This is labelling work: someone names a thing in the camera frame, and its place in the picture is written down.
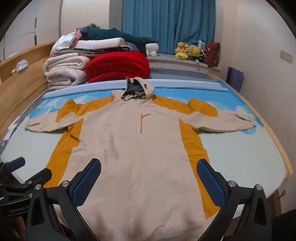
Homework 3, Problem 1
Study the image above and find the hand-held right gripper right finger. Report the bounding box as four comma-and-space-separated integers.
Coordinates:
196, 159, 272, 241

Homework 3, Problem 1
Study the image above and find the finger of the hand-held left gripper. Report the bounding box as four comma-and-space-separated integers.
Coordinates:
5, 157, 26, 173
23, 168, 53, 187

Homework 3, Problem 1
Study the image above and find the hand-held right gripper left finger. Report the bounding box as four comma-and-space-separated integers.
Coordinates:
26, 158, 102, 241

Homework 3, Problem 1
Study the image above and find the beige and orange hoodie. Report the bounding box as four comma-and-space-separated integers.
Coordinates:
24, 76, 257, 241

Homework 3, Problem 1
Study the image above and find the light blue patterned bed mat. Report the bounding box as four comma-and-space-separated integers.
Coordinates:
0, 67, 294, 209

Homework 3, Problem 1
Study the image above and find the white crumpled paper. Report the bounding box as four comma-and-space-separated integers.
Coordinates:
15, 59, 29, 71

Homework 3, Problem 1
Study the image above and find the light blue foam strip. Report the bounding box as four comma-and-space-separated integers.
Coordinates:
43, 79, 229, 100

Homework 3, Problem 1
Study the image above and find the white fleecy folded blanket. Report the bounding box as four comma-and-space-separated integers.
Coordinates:
43, 53, 90, 91

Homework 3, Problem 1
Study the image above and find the red folded blanket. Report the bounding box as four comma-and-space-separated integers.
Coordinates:
85, 50, 151, 83

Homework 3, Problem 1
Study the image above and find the dark red cushion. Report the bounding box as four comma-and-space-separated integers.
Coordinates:
205, 42, 220, 67

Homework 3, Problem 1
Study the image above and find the yellow plush toy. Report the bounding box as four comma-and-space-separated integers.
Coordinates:
187, 45, 200, 58
175, 42, 189, 60

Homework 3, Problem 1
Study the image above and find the white wardrobe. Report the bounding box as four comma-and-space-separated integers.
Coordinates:
5, 0, 63, 58

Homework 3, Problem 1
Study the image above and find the white folded quilt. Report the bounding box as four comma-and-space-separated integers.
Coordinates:
50, 32, 131, 56

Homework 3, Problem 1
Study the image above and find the pink cloth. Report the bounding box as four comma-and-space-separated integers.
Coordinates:
72, 27, 82, 44

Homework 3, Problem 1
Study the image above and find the teal shark plush toy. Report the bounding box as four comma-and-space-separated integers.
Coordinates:
77, 26, 159, 56

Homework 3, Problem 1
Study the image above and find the blue curtain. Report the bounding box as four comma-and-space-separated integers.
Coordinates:
122, 0, 216, 55

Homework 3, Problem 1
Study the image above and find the wooden bed frame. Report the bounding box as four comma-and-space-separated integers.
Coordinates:
0, 41, 294, 209

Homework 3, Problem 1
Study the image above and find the white wall socket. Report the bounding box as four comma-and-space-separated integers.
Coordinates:
280, 50, 292, 63

